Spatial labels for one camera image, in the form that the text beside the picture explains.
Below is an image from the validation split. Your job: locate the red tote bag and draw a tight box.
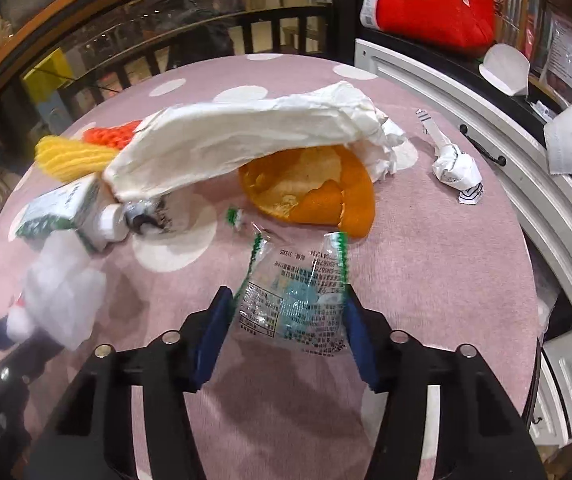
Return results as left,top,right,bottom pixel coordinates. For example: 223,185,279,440
361,0,497,58

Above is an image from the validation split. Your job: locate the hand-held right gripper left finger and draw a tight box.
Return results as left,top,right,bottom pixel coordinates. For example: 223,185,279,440
26,285,237,480

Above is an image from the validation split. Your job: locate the white tissue paper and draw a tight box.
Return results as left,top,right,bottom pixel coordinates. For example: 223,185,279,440
102,80,407,200

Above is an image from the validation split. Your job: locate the orange yellow knitted toy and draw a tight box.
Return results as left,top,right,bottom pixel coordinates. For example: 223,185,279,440
34,121,141,182

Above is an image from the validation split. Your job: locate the crumpled striped white paper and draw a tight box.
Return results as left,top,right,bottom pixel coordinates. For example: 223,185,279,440
415,108,484,206

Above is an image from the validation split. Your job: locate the orange peel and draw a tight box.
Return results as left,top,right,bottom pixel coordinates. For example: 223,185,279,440
238,145,377,238

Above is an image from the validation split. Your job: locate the clear black-printed plastic wrapper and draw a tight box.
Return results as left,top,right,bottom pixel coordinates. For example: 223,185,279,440
124,197,177,236

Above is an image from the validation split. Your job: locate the green white carton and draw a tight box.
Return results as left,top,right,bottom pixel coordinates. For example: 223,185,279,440
16,175,131,253

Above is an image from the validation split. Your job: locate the black wooden railing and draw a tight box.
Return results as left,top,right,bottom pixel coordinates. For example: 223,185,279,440
56,7,337,91

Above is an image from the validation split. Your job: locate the black drawer handle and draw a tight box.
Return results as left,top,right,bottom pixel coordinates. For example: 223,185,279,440
461,124,507,167

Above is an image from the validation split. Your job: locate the small folded white face mask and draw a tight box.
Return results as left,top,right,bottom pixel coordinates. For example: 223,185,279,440
480,43,532,97

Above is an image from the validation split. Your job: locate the white drawer cabinet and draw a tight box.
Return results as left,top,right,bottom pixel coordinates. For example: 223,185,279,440
355,37,572,318

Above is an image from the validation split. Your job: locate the clear green-edged plastic wrapper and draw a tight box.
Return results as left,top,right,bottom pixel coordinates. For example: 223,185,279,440
231,230,351,358

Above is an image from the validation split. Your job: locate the white soft wad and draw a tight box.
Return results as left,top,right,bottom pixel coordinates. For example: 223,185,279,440
6,240,109,351

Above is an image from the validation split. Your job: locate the pink polka dot tablecloth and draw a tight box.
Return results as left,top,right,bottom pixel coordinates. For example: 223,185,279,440
0,52,539,480

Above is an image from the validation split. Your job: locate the curved wooden counter rim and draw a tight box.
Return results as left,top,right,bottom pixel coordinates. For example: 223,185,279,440
0,0,367,116

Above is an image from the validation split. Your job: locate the yellow box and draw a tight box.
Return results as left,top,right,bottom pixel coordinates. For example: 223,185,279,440
23,49,69,96

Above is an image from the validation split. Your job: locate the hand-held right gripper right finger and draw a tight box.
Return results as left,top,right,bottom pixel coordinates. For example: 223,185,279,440
342,285,549,480

